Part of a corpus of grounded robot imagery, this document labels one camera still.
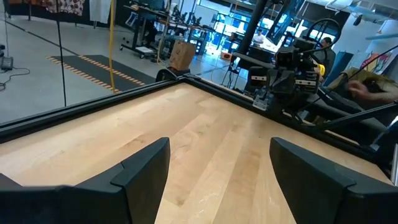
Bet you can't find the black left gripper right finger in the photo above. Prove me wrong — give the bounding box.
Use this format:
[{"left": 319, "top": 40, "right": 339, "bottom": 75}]
[{"left": 269, "top": 137, "right": 398, "bottom": 224}]

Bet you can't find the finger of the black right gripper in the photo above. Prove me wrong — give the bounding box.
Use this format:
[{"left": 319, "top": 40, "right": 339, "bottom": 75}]
[
  {"left": 267, "top": 70, "right": 282, "bottom": 94},
  {"left": 281, "top": 70, "right": 296, "bottom": 94}
]

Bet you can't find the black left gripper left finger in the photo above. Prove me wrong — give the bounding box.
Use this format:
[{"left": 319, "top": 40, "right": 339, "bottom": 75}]
[{"left": 0, "top": 137, "right": 171, "bottom": 224}]

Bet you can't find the person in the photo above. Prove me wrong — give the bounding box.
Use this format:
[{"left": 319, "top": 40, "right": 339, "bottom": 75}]
[
  {"left": 251, "top": 28, "right": 266, "bottom": 46},
  {"left": 313, "top": 36, "right": 336, "bottom": 78}
]

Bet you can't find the blue panel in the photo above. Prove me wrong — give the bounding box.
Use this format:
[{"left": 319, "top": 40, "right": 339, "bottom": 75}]
[{"left": 322, "top": 50, "right": 354, "bottom": 87}]

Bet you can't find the person's hand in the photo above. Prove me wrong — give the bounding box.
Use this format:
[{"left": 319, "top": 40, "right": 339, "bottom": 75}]
[{"left": 347, "top": 80, "right": 379, "bottom": 102}]

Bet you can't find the black pole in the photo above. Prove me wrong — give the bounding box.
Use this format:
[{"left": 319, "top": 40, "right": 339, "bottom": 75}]
[{"left": 236, "top": 0, "right": 269, "bottom": 56}]

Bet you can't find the black tripod bar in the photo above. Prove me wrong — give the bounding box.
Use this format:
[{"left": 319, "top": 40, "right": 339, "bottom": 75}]
[{"left": 317, "top": 101, "right": 398, "bottom": 133}]

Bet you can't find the colourful poster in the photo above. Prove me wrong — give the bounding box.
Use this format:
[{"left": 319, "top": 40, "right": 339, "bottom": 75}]
[{"left": 359, "top": 50, "right": 393, "bottom": 75}]

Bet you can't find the cardboard box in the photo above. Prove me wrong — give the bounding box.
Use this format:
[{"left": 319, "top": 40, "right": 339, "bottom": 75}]
[{"left": 169, "top": 39, "right": 197, "bottom": 72}]

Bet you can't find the black mat with orange stripes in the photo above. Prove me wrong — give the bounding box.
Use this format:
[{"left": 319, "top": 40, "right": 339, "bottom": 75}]
[{"left": 45, "top": 54, "right": 156, "bottom": 94}]

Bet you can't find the black desk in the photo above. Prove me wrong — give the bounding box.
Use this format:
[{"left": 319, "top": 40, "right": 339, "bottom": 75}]
[{"left": 119, "top": 3, "right": 178, "bottom": 60}]

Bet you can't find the black power adapter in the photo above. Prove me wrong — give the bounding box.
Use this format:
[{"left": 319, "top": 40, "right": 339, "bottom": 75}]
[{"left": 0, "top": 55, "right": 14, "bottom": 71}]

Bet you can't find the white hanging cloth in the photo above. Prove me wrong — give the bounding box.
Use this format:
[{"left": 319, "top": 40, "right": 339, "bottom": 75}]
[{"left": 89, "top": 0, "right": 113, "bottom": 24}]

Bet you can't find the patterned hanging cloth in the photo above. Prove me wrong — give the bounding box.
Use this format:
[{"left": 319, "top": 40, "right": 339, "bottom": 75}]
[{"left": 39, "top": 0, "right": 86, "bottom": 17}]

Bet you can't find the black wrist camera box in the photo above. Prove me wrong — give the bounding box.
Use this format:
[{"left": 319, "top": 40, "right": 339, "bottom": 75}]
[{"left": 274, "top": 49, "right": 295, "bottom": 68}]

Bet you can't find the black table frame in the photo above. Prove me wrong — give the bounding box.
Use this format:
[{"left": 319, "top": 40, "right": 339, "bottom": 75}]
[{"left": 0, "top": 73, "right": 398, "bottom": 175}]

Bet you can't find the yellow hanging cable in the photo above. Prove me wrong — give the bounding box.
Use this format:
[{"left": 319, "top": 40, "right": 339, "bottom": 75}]
[{"left": 108, "top": 0, "right": 118, "bottom": 93}]

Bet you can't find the black hanging cable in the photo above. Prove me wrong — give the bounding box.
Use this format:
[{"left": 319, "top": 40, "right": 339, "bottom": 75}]
[{"left": 55, "top": 0, "right": 68, "bottom": 107}]

